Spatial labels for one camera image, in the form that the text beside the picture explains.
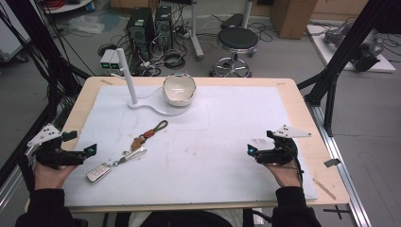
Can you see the clear plastic bag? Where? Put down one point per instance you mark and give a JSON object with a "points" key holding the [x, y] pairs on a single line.
{"points": [[86, 24]]}

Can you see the person's right hand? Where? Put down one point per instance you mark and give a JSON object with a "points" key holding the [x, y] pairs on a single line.
{"points": [[287, 176]]}

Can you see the wooden cabinet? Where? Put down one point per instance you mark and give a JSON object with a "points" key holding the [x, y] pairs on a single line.
{"points": [[291, 17]]}

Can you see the white floor board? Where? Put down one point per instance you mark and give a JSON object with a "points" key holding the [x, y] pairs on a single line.
{"points": [[324, 50]]}

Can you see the white hook stand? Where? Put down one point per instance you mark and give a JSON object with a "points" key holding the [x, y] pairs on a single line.
{"points": [[157, 105]]}

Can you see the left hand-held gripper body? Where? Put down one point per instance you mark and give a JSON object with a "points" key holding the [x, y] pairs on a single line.
{"points": [[53, 157]]}

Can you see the white ceramic bowl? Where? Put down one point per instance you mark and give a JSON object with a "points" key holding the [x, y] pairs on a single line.
{"points": [[179, 90]]}

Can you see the small grey metal plate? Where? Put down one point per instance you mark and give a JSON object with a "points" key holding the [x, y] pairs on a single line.
{"points": [[332, 162]]}

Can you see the person's left hand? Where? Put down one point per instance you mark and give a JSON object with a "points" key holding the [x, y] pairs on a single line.
{"points": [[48, 177]]}

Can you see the black computer tower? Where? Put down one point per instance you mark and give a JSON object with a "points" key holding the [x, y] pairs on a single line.
{"points": [[164, 26], [140, 33]]}

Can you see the grey power supply box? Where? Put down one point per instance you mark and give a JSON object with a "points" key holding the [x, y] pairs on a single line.
{"points": [[115, 63], [106, 60]]}

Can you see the black metal frame strut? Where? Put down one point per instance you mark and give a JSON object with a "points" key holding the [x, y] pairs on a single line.
{"points": [[343, 53], [41, 47]]}

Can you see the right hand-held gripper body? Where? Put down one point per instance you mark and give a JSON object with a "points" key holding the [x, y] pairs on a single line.
{"points": [[277, 156]]}

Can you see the black round stool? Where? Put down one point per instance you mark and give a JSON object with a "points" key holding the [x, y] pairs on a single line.
{"points": [[237, 39]]}

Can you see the grey machine on board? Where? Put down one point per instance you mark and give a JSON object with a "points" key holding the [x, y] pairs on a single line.
{"points": [[365, 50]]}

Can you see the white table mat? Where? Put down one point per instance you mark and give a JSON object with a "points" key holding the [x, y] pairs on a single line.
{"points": [[205, 151]]}

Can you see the thin wooden stick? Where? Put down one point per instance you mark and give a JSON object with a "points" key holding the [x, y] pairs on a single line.
{"points": [[324, 189]]}

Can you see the aluminium rail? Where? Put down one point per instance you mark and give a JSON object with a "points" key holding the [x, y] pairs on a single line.
{"points": [[343, 176]]}

